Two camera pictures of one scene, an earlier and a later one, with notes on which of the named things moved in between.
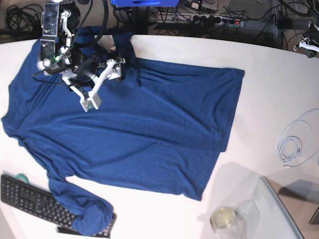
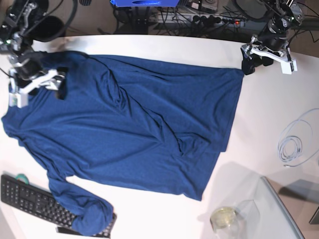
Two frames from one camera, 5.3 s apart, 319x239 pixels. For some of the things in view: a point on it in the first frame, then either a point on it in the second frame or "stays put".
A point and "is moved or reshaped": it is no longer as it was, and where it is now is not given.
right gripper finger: x=310 y=53 → x=266 y=61
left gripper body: x=86 y=69 → x=28 y=64
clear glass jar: x=225 y=222 stays put
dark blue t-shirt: x=158 y=127 is moved or reshaped
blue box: x=145 y=3 stays put
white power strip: x=207 y=19 stays put
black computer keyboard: x=31 y=199 stays put
